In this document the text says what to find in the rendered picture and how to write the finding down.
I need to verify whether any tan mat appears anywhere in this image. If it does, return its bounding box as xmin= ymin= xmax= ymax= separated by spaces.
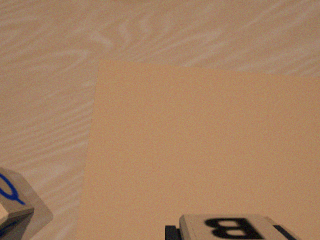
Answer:
xmin=75 ymin=59 xmax=320 ymax=240

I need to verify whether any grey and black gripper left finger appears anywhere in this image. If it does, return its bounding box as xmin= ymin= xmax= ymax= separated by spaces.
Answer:
xmin=165 ymin=225 xmax=182 ymax=240

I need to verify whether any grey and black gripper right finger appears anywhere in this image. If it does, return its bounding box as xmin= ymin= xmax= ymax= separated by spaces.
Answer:
xmin=272 ymin=225 xmax=296 ymax=240

